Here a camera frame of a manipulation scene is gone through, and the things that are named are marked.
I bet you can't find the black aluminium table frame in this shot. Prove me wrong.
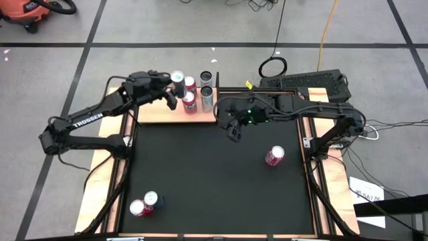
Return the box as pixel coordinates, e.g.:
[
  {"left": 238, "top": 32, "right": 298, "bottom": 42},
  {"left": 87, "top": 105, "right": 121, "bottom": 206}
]
[{"left": 75, "top": 85, "right": 360, "bottom": 241}]

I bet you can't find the wooden shelf black metal frame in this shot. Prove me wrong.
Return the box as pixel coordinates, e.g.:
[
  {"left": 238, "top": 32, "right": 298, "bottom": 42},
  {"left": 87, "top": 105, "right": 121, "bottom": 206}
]
[{"left": 136, "top": 71, "right": 221, "bottom": 124}]

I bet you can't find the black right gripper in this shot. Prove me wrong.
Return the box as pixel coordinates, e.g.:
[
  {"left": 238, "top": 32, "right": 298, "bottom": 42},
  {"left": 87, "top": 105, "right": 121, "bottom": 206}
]
[{"left": 227, "top": 106, "right": 257, "bottom": 144}]

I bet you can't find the black beam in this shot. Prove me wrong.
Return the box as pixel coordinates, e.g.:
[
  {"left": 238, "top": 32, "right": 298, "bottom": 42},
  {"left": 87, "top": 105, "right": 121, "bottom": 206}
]
[{"left": 352, "top": 193, "right": 428, "bottom": 218}]

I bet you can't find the red soda can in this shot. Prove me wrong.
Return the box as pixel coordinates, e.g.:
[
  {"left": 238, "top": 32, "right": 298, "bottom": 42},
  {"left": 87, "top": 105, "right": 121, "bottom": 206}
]
[{"left": 183, "top": 75, "right": 197, "bottom": 94}]

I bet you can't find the black vacuum hose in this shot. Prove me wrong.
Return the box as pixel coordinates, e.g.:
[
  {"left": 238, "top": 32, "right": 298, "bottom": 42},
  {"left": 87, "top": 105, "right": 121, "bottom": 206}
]
[{"left": 33, "top": 0, "right": 78, "bottom": 16}]

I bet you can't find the blue silver Red Bull can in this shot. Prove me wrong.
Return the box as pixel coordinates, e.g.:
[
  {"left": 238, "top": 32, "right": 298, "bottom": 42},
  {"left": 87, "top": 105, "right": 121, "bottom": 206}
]
[
  {"left": 143, "top": 189, "right": 166, "bottom": 211},
  {"left": 169, "top": 69, "right": 187, "bottom": 100}
]

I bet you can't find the orange shop vacuum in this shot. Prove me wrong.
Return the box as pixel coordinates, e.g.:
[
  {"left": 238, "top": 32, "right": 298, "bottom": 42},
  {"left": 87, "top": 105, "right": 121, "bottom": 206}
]
[{"left": 0, "top": 0, "right": 51, "bottom": 34}]

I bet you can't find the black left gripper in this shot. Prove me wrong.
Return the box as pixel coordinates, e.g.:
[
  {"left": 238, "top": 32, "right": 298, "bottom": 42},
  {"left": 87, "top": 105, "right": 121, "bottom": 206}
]
[{"left": 130, "top": 70, "right": 179, "bottom": 111}]

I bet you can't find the white Celsius can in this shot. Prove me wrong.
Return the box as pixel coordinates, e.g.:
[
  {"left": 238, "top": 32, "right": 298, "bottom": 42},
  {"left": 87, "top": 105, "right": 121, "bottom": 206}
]
[
  {"left": 199, "top": 70, "right": 214, "bottom": 88},
  {"left": 199, "top": 85, "right": 215, "bottom": 114}
]

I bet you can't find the orange Fanta can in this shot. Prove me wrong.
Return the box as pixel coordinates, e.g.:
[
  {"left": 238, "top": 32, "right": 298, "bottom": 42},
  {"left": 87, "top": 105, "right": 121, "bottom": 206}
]
[{"left": 181, "top": 90, "right": 199, "bottom": 115}]

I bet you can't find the yellow power cable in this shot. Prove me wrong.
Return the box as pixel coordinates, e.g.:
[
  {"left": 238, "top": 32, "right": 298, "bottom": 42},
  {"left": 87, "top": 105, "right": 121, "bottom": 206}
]
[{"left": 316, "top": 0, "right": 340, "bottom": 72}]

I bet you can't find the red Coca-Cola can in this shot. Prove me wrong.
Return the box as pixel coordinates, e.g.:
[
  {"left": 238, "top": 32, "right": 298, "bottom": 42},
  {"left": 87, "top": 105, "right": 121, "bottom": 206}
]
[
  {"left": 128, "top": 198, "right": 154, "bottom": 218},
  {"left": 264, "top": 145, "right": 286, "bottom": 167}
]

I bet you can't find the black perforated computer case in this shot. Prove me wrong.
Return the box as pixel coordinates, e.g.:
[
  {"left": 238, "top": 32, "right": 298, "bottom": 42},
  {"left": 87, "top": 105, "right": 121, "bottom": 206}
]
[{"left": 259, "top": 68, "right": 352, "bottom": 104}]

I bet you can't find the black hanging cable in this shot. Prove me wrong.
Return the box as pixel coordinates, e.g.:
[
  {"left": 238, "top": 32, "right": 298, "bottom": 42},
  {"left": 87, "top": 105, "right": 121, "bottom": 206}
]
[{"left": 257, "top": 0, "right": 289, "bottom": 80}]

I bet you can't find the white paper sign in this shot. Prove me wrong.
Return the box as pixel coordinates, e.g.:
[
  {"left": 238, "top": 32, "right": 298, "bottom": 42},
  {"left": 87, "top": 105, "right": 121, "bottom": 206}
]
[{"left": 348, "top": 175, "right": 386, "bottom": 229}]

